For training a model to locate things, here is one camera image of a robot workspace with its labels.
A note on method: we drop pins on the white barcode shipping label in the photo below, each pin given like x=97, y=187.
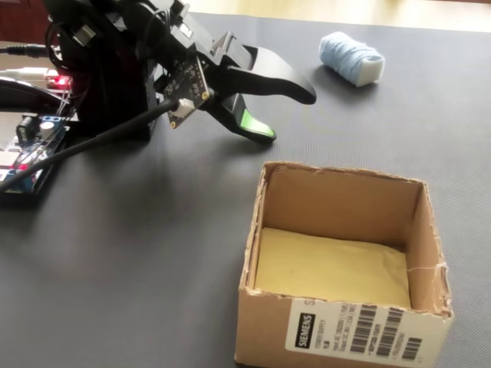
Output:
x=345, y=329

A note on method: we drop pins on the blue and white electronics board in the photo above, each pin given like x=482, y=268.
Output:
x=27, y=153

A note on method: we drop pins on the open brown cardboard box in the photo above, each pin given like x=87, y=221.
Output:
x=268, y=329

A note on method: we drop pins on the silver USB plug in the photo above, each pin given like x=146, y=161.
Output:
x=83, y=34

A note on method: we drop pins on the electronics circuit board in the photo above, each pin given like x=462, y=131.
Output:
x=42, y=189

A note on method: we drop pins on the blue yarn block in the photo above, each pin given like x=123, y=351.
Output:
x=345, y=55

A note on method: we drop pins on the small red LED board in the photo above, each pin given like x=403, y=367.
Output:
x=59, y=80

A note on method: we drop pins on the black curved band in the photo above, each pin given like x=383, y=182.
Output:
x=30, y=94

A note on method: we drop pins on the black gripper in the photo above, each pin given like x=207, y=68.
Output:
x=199, y=42

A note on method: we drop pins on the black camera circuit board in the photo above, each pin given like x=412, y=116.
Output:
x=188, y=88

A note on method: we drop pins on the dark wooden furniture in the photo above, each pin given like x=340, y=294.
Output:
x=21, y=19

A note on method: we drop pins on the black power plug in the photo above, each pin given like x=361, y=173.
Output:
x=23, y=50

